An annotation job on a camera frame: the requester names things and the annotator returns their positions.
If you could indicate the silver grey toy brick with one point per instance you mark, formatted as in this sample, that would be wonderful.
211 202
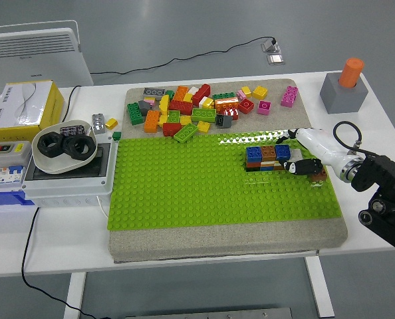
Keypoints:
98 123

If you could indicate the grey sloped toy brick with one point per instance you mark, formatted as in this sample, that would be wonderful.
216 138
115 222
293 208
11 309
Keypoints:
146 108

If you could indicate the tiny green toy brick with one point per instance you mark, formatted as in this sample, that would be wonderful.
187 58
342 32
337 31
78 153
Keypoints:
117 135

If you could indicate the small black terminal block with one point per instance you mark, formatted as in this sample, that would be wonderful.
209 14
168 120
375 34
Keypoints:
72 129

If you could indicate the dark grey square brick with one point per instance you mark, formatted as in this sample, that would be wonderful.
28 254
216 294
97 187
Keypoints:
223 121

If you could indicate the shiny orange long brick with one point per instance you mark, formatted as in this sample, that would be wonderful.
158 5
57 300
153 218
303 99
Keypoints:
226 104

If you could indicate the yellow square toy brick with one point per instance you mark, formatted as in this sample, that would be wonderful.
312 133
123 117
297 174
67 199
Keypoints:
203 126
188 97
260 92
185 120

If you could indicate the small white toy brick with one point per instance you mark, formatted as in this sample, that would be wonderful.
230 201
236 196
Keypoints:
192 90

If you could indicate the flat grey toy brick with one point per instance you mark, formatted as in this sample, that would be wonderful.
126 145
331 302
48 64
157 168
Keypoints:
154 93

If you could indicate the small pink toy brick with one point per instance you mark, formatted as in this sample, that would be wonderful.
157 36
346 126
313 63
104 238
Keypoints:
240 95

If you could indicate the shiny yellow small brick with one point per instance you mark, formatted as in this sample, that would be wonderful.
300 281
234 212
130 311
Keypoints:
111 123

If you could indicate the white table leg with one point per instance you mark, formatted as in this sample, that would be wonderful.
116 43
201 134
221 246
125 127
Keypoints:
320 289
74 295

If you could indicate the lime long toy brick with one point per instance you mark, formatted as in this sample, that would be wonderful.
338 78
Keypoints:
203 115
185 133

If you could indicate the white electrical enclosure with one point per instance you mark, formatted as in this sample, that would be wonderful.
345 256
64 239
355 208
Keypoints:
68 189

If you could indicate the thin orange toy brick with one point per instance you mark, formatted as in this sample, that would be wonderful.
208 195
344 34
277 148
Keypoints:
278 166

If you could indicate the yellow and white carton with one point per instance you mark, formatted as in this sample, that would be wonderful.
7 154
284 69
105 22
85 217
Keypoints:
21 106

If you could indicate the magenta square toy brick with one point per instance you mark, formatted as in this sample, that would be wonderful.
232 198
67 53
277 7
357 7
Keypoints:
264 107

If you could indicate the grey square holder block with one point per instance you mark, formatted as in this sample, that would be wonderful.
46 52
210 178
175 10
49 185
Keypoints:
343 99

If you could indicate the white square toy brick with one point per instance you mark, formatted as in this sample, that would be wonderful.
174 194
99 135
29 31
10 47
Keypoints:
296 153

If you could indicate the orange long toy brick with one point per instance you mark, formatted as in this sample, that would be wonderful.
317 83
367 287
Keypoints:
180 93
151 121

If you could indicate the small dark green brick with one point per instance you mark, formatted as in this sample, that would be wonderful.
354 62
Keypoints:
170 94

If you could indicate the dark green long brick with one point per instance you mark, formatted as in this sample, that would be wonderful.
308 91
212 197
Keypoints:
135 113

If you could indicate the white and yellow brick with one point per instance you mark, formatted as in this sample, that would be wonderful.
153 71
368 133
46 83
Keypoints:
207 102

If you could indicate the grey push button box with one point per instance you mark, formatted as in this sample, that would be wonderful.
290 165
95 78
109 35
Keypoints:
6 154

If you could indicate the white blue circuit breaker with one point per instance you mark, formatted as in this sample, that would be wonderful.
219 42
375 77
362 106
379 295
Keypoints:
3 179

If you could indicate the orange cylinder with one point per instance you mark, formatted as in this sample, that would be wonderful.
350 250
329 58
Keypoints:
350 71

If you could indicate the red short toy brick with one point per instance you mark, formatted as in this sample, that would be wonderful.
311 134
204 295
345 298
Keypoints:
171 129

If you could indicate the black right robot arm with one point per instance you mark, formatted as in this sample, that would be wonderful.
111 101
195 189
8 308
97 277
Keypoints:
383 169

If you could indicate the green studded baseplate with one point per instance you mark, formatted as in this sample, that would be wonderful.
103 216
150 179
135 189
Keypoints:
191 186

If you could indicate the yellow long toy brick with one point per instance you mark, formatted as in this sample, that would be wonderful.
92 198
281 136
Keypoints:
164 103

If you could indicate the white panel heater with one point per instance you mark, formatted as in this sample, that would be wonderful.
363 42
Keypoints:
34 60

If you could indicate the thin red toy brick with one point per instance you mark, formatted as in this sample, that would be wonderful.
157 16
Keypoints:
253 164

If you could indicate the lime square toy brick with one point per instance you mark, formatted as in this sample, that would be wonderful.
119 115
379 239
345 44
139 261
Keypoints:
173 116

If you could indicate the tall red toy brick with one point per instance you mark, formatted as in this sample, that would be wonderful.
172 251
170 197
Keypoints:
201 93

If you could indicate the blue square toy brick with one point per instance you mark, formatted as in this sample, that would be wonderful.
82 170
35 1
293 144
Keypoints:
254 153
283 151

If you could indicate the red square toy brick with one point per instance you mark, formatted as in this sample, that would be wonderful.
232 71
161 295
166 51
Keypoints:
246 105

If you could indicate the blue plastic box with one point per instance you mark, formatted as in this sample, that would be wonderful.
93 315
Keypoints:
4 199

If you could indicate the pink and white small brick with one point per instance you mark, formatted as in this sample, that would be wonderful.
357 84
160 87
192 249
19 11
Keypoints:
149 100

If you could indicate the open floor socket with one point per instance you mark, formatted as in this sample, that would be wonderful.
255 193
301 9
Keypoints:
270 46

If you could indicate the small yellow toy brick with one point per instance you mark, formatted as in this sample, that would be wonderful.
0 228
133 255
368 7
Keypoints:
246 91

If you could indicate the brown square toy brick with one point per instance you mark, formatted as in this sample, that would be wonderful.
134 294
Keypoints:
318 178
268 153

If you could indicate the grey foam mat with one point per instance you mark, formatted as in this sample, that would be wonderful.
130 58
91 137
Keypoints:
217 242

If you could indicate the pink long toy brick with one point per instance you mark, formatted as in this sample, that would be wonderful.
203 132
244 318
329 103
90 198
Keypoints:
289 96

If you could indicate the clear transparent toy brick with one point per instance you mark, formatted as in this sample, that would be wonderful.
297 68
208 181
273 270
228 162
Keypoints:
263 179

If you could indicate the red and white brick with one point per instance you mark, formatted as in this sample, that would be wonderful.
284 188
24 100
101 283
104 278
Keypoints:
231 113

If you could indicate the flat dark green brick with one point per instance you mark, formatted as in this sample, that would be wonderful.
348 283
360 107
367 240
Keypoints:
224 95

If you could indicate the large black hex nut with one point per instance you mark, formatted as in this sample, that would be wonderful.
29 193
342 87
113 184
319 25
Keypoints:
84 148
46 143

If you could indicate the red long toy brick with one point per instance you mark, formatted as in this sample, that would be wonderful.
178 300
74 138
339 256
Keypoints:
181 107

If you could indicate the closed floor socket plate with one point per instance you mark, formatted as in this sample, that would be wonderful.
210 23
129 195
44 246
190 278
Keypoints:
275 59

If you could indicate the thin blue toy brick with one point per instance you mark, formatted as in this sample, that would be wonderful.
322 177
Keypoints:
267 169

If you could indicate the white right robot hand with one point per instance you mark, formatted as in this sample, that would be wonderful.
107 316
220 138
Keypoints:
317 141

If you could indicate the white plastic bowl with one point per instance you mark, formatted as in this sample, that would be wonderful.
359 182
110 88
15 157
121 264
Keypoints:
51 164

